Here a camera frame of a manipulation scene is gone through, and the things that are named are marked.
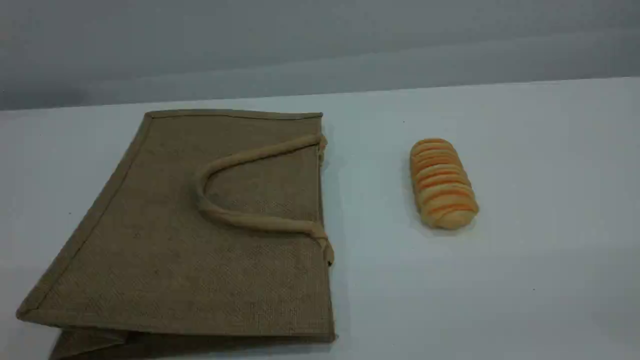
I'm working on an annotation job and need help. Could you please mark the long ridged orange bread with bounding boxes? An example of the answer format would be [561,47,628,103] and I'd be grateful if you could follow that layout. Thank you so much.
[409,138,481,231]

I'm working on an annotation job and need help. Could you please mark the brown jute tote bag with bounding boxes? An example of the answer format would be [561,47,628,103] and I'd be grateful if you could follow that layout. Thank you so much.
[15,109,337,360]

